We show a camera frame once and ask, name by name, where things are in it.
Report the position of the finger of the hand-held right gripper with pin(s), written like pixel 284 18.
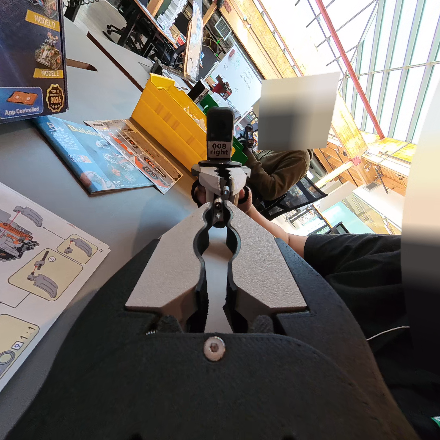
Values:
pixel 209 180
pixel 238 184

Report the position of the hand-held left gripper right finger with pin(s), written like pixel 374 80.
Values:
pixel 268 275

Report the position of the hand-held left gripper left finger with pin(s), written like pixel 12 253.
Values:
pixel 165 275

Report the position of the grey connector piece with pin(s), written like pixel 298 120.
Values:
pixel 217 208

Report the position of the person's right forearm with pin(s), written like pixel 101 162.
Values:
pixel 285 237

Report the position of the grey desk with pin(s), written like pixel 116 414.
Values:
pixel 120 213

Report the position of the person's right hand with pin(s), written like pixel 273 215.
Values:
pixel 246 202

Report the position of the black hand-held device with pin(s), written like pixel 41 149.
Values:
pixel 250 132

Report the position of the white whiteboard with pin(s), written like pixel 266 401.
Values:
pixel 237 75

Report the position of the yellow storage bin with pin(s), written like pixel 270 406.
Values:
pixel 165 113

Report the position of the black mesh office chair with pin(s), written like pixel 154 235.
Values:
pixel 295 196

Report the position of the orange sticker sheet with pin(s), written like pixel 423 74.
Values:
pixel 151 161

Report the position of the long wooden board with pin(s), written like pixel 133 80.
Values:
pixel 193 37

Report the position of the person's black clothing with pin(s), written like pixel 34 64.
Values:
pixel 361 271

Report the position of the building instruction booklet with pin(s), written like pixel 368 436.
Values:
pixel 41 275

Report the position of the blue printed leaflet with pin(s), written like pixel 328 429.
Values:
pixel 79 151

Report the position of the red steel beam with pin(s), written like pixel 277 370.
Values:
pixel 347 65

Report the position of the blue robot kit box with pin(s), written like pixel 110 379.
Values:
pixel 27 51

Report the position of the wall air vent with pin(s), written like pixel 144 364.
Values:
pixel 222 27

